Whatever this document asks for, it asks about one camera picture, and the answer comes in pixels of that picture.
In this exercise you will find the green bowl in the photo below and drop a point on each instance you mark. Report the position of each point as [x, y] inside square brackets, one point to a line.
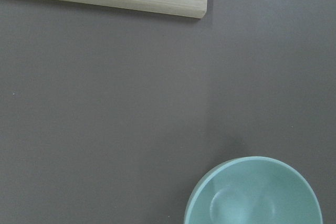
[253, 189]

